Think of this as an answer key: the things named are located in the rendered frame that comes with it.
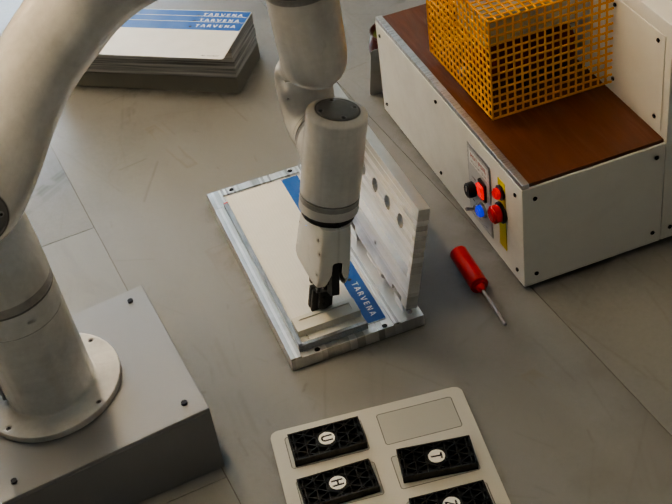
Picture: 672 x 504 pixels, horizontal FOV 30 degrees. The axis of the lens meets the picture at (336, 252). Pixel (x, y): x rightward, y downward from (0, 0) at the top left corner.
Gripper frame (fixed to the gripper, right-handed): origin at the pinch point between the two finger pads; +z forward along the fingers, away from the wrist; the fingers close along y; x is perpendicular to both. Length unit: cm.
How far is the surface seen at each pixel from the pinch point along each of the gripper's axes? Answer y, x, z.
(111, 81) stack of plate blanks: -82, -13, 6
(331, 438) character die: 24.3, -7.1, 4.0
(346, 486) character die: 32.7, -8.1, 4.4
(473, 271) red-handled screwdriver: 3.6, 22.9, -2.9
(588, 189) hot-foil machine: 8.5, 36.4, -18.6
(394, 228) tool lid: -0.9, 11.1, -9.7
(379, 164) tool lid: -8.3, 11.1, -16.3
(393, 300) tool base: 3.0, 10.5, 0.5
